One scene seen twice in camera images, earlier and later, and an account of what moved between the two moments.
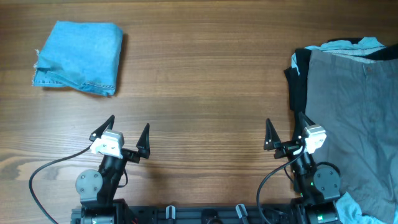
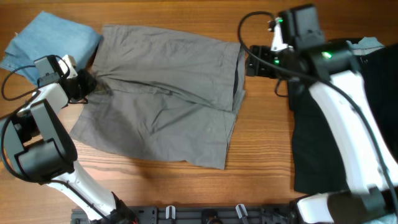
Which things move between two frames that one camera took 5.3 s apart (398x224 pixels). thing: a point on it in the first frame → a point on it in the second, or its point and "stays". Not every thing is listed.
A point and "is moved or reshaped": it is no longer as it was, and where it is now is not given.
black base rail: [208, 214] stays
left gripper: [143, 147] → [90, 81]
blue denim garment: [84, 55] → [47, 34]
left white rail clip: [170, 211] stays
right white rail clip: [239, 211] stays
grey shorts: [356, 103] is moved or reshaped
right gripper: [272, 141] → [256, 67]
